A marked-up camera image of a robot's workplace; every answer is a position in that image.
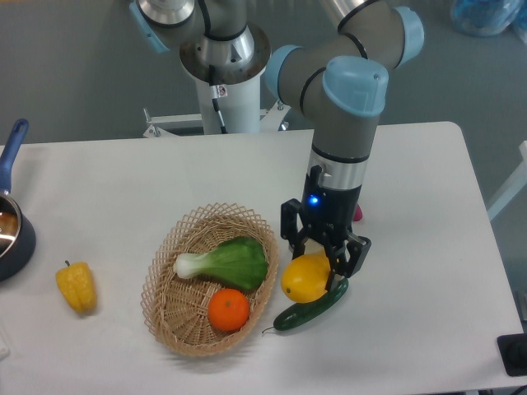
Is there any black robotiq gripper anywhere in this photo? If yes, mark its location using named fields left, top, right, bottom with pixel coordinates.
left=280, top=165, right=371, bottom=291

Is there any black device at edge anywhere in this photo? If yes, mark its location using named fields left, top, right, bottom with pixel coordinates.
left=497, top=333, right=526, bottom=377

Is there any woven wicker basket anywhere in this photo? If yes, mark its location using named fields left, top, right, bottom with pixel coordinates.
left=141, top=203, right=279, bottom=356

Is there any green cucumber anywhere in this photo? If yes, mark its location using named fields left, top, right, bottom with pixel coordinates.
left=262, top=278, right=349, bottom=333

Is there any purple sweet potato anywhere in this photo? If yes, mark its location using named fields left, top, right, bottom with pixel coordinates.
left=352, top=204, right=363, bottom=222

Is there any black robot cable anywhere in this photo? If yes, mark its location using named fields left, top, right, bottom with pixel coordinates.
left=208, top=65, right=228, bottom=135

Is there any beige round potato block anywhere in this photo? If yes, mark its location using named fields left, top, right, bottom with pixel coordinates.
left=304, top=239, right=325, bottom=255

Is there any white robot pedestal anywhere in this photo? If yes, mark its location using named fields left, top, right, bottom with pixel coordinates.
left=143, top=76, right=291, bottom=138

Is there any green bok choy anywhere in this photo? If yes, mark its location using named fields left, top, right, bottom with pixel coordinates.
left=173, top=236, right=268, bottom=291

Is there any yellow bell pepper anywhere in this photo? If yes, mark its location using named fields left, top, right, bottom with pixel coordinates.
left=55, top=260, right=97, bottom=314

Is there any yellow mango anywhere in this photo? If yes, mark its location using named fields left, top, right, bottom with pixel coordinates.
left=281, top=251, right=330, bottom=304

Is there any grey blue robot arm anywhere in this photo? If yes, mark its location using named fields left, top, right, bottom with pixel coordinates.
left=129, top=1, right=424, bottom=279

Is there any clear blue plastic bag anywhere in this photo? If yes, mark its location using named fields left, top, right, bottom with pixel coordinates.
left=450, top=0, right=526, bottom=38

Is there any orange fruit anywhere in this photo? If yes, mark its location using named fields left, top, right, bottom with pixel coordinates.
left=208, top=289, right=250, bottom=332

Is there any blue saucepan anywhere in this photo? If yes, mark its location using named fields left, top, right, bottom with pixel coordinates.
left=1, top=118, right=36, bottom=281

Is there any white frame at right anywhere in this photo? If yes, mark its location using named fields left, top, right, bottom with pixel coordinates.
left=487, top=141, right=526, bottom=221

